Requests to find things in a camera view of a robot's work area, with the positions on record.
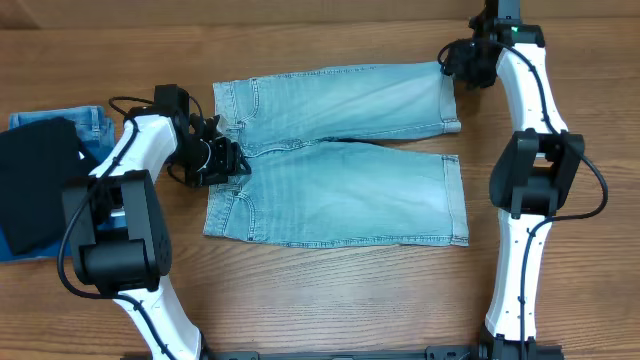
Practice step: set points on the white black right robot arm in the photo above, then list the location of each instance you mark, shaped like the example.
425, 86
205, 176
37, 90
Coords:
533, 176

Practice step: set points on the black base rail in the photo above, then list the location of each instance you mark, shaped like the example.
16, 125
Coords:
447, 352

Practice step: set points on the folded blue jeans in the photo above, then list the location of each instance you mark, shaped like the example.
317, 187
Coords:
93, 127

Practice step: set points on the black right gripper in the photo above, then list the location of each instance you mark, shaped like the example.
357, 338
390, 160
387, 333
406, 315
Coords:
463, 70

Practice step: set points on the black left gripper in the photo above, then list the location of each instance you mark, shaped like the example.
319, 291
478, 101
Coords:
226, 160

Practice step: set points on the light blue denim shorts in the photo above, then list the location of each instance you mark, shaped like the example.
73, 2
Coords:
323, 174

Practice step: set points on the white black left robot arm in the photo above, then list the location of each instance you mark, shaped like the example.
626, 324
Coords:
116, 231

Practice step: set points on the dark blue folded garment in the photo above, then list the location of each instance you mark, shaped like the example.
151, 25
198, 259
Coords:
51, 249

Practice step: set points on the black folded garment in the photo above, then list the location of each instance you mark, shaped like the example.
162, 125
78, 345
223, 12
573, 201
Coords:
36, 161

